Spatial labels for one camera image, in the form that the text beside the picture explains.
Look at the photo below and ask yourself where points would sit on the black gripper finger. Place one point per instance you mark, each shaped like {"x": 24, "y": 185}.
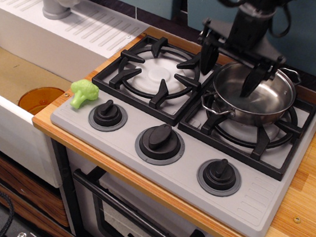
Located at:
{"x": 209, "y": 53}
{"x": 258, "y": 74}

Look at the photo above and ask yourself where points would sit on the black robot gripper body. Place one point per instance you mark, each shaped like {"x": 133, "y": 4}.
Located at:
{"x": 244, "y": 40}

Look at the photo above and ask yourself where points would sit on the stainless steel pot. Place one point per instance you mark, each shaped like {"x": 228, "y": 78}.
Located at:
{"x": 252, "y": 94}

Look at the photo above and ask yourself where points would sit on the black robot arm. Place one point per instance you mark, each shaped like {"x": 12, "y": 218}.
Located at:
{"x": 262, "y": 5}

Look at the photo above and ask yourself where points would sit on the black middle stove knob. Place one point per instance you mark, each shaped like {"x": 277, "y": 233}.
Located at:
{"x": 160, "y": 145}

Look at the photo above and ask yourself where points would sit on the black stove knob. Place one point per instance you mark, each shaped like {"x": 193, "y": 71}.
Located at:
{"x": 160, "y": 145}
{"x": 108, "y": 117}
{"x": 219, "y": 177}

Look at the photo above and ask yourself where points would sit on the black right stove knob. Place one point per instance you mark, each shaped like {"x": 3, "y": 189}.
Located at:
{"x": 219, "y": 177}

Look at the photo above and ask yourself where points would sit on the grey toy stove top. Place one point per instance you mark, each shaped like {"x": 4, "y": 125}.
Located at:
{"x": 250, "y": 211}

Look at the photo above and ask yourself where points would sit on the black left stove knob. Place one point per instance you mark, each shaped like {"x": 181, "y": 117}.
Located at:
{"x": 108, "y": 117}

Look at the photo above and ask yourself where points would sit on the black left burner grate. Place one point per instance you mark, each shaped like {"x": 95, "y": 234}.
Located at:
{"x": 154, "y": 80}

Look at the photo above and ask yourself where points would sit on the black burner grate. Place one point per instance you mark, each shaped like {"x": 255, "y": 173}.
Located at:
{"x": 275, "y": 149}
{"x": 154, "y": 80}

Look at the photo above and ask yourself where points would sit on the black right burner grate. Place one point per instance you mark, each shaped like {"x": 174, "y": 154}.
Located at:
{"x": 275, "y": 149}

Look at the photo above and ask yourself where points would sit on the green plastic broccoli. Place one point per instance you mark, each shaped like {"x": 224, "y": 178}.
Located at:
{"x": 83, "y": 90}

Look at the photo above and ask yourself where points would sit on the white toy sink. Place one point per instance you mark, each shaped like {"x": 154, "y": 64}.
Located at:
{"x": 38, "y": 52}

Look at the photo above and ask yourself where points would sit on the orange sink drain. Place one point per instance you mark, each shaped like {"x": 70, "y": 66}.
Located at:
{"x": 39, "y": 98}

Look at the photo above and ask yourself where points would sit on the toy oven door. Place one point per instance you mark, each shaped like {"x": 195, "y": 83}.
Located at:
{"x": 171, "y": 222}

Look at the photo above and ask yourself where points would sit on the wooden drawer front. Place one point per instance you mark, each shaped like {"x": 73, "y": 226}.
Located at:
{"x": 35, "y": 201}

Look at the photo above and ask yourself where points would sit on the black oven door handle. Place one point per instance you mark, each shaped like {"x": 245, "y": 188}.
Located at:
{"x": 116, "y": 217}

